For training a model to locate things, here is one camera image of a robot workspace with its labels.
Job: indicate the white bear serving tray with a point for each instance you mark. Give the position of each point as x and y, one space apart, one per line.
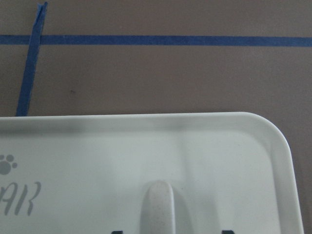
89 174

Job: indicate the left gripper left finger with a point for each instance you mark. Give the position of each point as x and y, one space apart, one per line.
116 231

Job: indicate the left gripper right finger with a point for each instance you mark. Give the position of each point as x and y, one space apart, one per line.
227 232

